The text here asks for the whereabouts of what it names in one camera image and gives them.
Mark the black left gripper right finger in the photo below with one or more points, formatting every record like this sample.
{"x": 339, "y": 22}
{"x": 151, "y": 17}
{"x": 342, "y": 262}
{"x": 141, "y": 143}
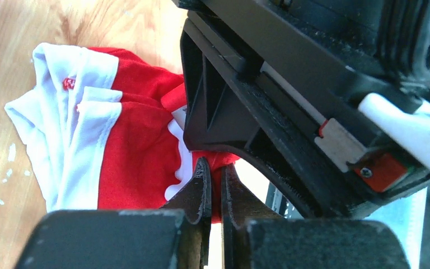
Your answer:
{"x": 254, "y": 236}

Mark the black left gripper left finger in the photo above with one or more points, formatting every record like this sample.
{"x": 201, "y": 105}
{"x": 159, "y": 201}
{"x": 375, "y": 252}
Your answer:
{"x": 173, "y": 236}

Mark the red underwear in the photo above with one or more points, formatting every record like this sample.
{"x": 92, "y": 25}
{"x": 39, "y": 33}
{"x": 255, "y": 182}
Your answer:
{"x": 104, "y": 130}

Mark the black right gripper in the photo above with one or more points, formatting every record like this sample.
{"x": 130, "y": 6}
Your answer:
{"x": 278, "y": 83}

